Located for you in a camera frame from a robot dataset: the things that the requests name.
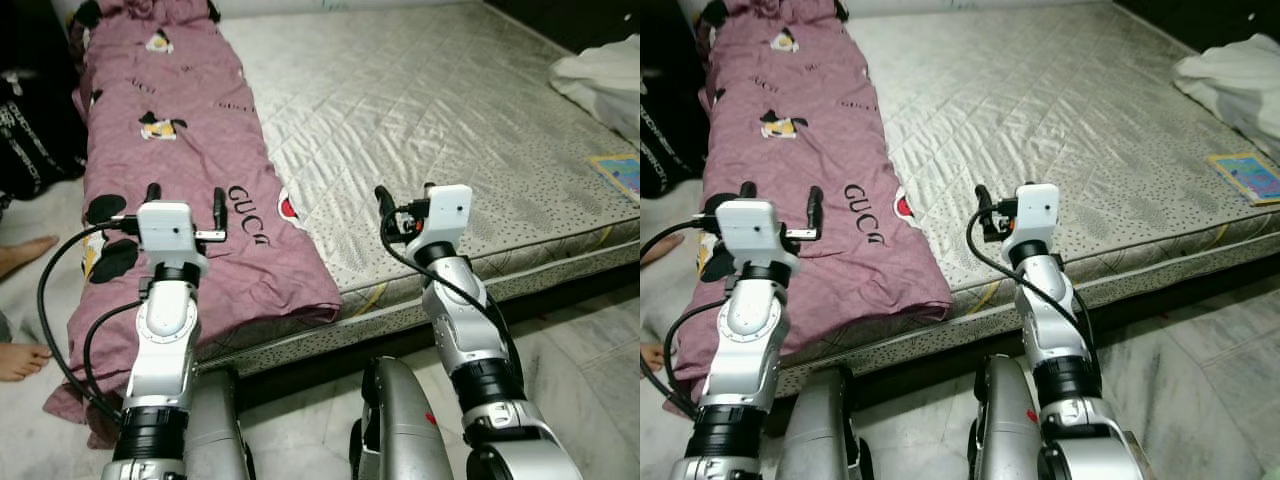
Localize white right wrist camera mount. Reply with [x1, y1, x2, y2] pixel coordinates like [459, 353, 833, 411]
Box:
[424, 184, 475, 252]
[1012, 182, 1062, 247]

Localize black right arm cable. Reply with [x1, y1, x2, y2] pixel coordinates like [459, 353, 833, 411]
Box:
[377, 227, 522, 392]
[964, 224, 1102, 387]

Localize black bag with white print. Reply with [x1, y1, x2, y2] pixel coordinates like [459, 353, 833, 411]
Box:
[0, 68, 90, 202]
[640, 69, 707, 200]

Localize silver robot left leg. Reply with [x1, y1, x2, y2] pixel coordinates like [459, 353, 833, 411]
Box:
[775, 364, 872, 480]
[183, 367, 254, 480]

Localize colourful children's book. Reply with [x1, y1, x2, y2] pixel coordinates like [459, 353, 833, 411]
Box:
[587, 151, 641, 207]
[1204, 151, 1280, 207]

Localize white pillow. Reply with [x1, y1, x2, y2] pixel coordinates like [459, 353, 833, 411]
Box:
[1171, 32, 1280, 162]
[547, 34, 641, 142]

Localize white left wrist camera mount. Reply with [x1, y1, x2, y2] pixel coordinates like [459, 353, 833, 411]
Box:
[716, 198, 802, 277]
[136, 201, 212, 277]

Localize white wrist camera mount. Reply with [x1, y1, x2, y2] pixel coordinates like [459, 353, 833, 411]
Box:
[136, 201, 212, 277]
[1012, 182, 1062, 247]
[716, 198, 802, 277]
[424, 184, 475, 252]

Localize white quilted mattress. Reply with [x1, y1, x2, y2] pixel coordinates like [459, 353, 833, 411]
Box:
[195, 0, 641, 377]
[838, 0, 1280, 373]

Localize silver robot right leg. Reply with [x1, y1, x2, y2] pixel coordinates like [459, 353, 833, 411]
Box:
[349, 354, 457, 480]
[967, 354, 1052, 480]

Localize purple printed blanket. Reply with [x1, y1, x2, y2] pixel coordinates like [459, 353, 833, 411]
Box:
[42, 0, 344, 450]
[664, 0, 954, 421]

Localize silver robot leg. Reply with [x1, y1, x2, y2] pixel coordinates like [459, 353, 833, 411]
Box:
[775, 364, 872, 480]
[967, 354, 1052, 480]
[349, 354, 457, 480]
[183, 367, 254, 480]

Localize black tufted headboard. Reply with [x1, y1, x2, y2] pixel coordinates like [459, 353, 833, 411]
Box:
[484, 0, 641, 53]
[1114, 0, 1280, 53]

